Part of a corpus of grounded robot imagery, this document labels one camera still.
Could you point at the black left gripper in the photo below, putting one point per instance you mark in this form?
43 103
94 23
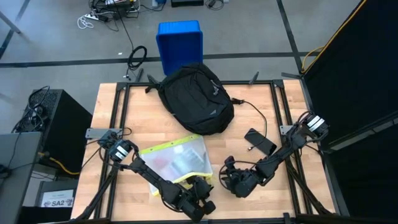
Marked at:
202 188

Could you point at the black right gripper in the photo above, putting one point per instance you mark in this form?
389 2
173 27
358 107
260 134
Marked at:
245 183

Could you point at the black object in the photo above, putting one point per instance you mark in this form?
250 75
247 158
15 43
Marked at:
189 158

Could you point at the white mesh pouch yellow trim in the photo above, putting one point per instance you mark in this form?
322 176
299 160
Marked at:
174 155

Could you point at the black smartphone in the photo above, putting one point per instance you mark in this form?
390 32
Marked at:
260 141

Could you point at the pink round tape roll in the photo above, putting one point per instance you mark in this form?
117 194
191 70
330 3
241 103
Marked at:
158 163

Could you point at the black backpack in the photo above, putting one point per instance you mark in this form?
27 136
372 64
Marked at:
196 99

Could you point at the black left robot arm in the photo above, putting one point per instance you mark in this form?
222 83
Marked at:
155 180

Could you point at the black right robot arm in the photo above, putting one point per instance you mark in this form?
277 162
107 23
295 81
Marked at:
280 152

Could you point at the grey metal mounting plate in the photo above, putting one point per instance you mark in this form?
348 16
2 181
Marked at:
96 133
284 129

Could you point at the white SA2 label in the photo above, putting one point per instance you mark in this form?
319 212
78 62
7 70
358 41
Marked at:
57 199

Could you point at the blue plastic bin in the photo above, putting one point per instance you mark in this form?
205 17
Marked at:
180 43

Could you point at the black box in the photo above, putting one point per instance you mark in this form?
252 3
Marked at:
56 185

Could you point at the black partition curtain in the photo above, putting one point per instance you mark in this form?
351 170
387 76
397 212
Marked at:
357 77

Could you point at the black computer tower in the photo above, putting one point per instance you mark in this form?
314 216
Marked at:
59 124

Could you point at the black flat device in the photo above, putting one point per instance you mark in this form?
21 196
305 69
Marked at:
186 2

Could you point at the grey desk top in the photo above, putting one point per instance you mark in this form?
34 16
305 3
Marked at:
15 174

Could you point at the white power strip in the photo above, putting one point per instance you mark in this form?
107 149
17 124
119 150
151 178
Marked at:
96 16

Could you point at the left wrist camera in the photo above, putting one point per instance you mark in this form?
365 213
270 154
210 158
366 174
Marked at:
209 208

